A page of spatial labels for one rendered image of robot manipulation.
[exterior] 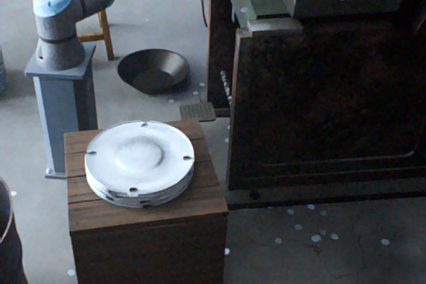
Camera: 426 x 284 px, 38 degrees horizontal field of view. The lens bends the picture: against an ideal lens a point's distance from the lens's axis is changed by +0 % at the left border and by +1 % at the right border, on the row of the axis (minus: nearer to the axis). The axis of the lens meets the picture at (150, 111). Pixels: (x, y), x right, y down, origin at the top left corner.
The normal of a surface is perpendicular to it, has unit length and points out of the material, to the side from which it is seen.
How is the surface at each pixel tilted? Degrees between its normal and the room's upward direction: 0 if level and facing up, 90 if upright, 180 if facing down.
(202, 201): 0
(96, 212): 0
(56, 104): 90
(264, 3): 0
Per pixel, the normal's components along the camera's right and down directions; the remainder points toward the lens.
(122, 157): -0.03, -0.79
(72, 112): -0.14, 0.61
